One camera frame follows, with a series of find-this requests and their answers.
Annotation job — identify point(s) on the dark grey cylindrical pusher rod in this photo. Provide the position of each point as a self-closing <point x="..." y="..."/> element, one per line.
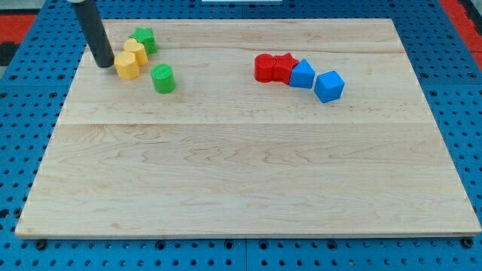
<point x="94" y="32"/>

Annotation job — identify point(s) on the yellow heart block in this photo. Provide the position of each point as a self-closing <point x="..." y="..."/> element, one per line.
<point x="138" y="49"/>

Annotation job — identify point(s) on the yellow hexagon block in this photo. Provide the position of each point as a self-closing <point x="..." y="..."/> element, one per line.
<point x="126" y="65"/>

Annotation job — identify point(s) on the green star block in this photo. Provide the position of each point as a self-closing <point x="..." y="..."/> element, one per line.
<point x="146" y="37"/>

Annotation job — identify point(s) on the green cylinder block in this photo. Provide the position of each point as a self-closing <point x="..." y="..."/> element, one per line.
<point x="163" y="78"/>

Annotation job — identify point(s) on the light wooden board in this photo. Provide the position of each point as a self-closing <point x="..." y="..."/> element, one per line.
<point x="226" y="156"/>

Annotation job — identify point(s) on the red cylinder block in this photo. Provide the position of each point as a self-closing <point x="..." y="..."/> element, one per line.
<point x="264" y="64"/>

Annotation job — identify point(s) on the red star block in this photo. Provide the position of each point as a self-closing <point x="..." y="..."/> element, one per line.
<point x="283" y="67"/>

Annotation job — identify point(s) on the blue triangle block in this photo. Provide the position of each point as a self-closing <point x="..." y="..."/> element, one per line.
<point x="302" y="75"/>

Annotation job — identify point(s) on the blue cube block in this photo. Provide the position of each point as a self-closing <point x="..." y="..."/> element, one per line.
<point x="329" y="86"/>

